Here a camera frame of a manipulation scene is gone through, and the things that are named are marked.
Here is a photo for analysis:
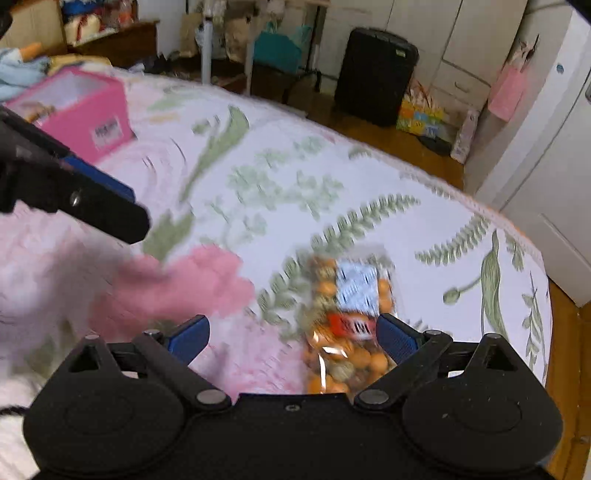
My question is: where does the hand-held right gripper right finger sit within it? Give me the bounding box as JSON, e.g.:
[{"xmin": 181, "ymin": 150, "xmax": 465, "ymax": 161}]
[{"xmin": 355, "ymin": 314, "xmax": 513, "ymax": 411}]

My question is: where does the brown paper bag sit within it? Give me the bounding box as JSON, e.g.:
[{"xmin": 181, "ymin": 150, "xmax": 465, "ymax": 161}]
[{"xmin": 179, "ymin": 13, "xmax": 204, "ymax": 57}]

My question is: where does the floral bed sheet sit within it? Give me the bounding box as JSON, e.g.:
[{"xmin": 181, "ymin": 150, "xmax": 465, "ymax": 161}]
[{"xmin": 0, "ymin": 55, "xmax": 555, "ymax": 480}]

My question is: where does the light wooden cabinet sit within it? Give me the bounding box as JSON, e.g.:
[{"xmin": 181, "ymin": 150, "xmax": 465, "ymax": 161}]
[{"xmin": 9, "ymin": 0, "xmax": 66, "ymax": 48}]

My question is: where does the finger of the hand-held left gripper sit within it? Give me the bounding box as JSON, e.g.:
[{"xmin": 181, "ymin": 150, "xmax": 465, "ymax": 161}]
[
  {"xmin": 0, "ymin": 159, "xmax": 151, "ymax": 243},
  {"xmin": 0, "ymin": 107, "xmax": 136, "ymax": 203}
]

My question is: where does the white blanket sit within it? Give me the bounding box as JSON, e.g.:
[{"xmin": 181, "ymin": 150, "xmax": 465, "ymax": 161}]
[{"xmin": 0, "ymin": 364, "xmax": 43, "ymax": 480}]

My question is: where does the white pole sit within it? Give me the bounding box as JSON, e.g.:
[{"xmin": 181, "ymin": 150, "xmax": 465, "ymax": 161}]
[{"xmin": 201, "ymin": 0, "xmax": 216, "ymax": 85}]

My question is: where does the teal bag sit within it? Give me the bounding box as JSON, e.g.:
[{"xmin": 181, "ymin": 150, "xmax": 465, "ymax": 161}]
[{"xmin": 253, "ymin": 21, "xmax": 315, "ymax": 75}]

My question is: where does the dark wooden cabinet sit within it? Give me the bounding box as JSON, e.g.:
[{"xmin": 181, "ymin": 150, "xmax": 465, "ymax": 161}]
[{"xmin": 69, "ymin": 21, "xmax": 160, "ymax": 68}]

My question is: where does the pink paper bag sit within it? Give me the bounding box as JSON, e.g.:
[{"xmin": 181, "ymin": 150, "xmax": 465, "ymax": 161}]
[{"xmin": 488, "ymin": 60, "xmax": 529, "ymax": 121}]

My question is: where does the pink cardboard box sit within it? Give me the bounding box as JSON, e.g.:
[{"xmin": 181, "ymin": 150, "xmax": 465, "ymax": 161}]
[{"xmin": 7, "ymin": 67, "xmax": 137, "ymax": 164}]

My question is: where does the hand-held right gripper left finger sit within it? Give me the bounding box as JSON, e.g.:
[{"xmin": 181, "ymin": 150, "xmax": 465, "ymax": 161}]
[{"xmin": 68, "ymin": 315, "xmax": 232, "ymax": 412}]

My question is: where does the clear bag of coated peanuts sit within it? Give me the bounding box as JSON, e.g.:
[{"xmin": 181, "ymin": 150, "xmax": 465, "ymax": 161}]
[{"xmin": 295, "ymin": 244, "xmax": 404, "ymax": 395}]

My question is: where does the long white box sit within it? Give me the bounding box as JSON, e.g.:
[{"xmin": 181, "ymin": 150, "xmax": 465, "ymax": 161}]
[{"xmin": 450, "ymin": 108, "xmax": 481, "ymax": 163}]

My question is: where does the black suitcase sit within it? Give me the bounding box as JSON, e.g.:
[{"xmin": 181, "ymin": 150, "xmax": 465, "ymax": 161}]
[{"xmin": 333, "ymin": 27, "xmax": 420, "ymax": 127}]

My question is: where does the light blue plush toy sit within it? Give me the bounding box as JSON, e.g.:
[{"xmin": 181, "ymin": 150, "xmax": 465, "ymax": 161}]
[{"xmin": 0, "ymin": 42, "xmax": 52, "ymax": 100}]

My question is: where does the white wardrobe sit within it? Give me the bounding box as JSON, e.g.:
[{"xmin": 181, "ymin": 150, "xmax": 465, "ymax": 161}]
[{"xmin": 318, "ymin": 0, "xmax": 529, "ymax": 100}]

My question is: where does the gift box with red ribbon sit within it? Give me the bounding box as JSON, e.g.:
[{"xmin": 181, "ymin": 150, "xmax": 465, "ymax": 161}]
[{"xmin": 64, "ymin": 11, "xmax": 117, "ymax": 45}]

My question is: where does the white cabinet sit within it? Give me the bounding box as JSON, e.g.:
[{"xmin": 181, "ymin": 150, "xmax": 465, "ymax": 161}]
[{"xmin": 464, "ymin": 9, "xmax": 591, "ymax": 306}]

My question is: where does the colourful printed box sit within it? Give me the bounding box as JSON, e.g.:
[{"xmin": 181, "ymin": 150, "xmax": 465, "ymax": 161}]
[{"xmin": 396, "ymin": 80, "xmax": 446, "ymax": 139}]

